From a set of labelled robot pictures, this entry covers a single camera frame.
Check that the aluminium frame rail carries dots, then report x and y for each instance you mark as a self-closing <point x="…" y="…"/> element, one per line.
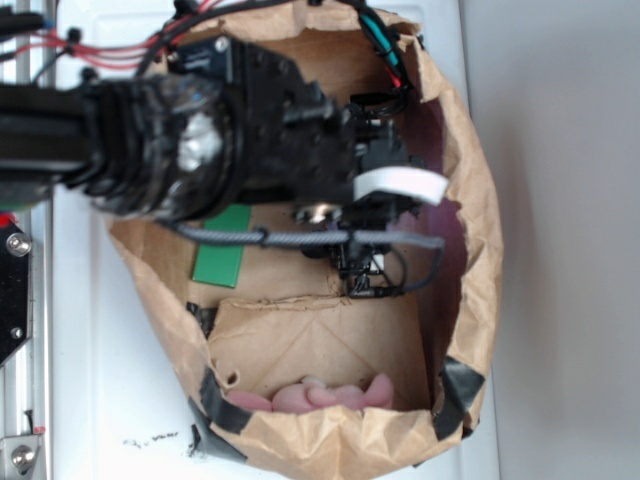
<point x="26" y="343"/>

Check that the black mounting bracket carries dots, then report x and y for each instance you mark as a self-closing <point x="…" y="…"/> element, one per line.
<point x="15" y="288"/>

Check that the green rectangular block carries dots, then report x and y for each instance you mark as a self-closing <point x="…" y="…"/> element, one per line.
<point x="220" y="265"/>

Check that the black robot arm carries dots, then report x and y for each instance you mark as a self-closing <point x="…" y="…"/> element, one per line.
<point x="114" y="140"/>

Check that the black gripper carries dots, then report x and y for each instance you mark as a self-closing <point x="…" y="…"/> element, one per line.
<point x="268" y="136"/>

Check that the pink soft toy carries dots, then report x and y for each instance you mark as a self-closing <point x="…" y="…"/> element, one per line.
<point x="312" y="394"/>

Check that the silver corner bracket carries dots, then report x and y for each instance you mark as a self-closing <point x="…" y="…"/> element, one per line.
<point x="23" y="457"/>

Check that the brown paper bag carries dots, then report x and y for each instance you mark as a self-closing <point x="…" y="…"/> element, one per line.
<point x="288" y="318"/>

